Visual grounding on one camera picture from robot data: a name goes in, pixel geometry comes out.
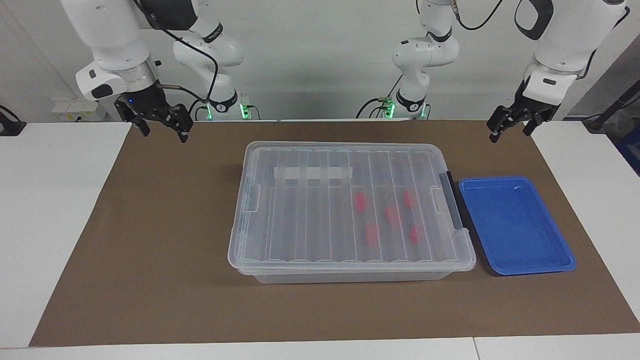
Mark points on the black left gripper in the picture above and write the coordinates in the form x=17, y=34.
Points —
x=522, y=107

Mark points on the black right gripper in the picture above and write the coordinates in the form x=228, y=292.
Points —
x=150, y=105

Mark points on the red block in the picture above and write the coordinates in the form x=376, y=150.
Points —
x=414, y=234
x=371, y=234
x=407, y=199
x=360, y=201
x=392, y=215

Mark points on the clear ribbed plastic lid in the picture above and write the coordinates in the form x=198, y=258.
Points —
x=325, y=220

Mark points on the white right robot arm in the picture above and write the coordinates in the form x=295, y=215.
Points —
x=110, y=30

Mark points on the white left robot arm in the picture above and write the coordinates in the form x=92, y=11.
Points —
x=565, y=35

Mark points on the blue plastic tray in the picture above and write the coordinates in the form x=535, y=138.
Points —
x=515, y=225

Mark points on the clear plastic storage box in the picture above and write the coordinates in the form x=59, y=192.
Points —
x=350, y=278

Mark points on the white power strip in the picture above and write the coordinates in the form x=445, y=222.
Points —
x=80, y=110

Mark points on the black stand pole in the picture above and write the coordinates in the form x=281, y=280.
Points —
x=612, y=107

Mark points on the blue crate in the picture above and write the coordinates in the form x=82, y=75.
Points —
x=631, y=150

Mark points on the brown table mat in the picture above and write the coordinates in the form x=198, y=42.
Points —
x=150, y=250

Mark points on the black clamp mount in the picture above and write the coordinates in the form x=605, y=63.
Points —
x=10, y=126

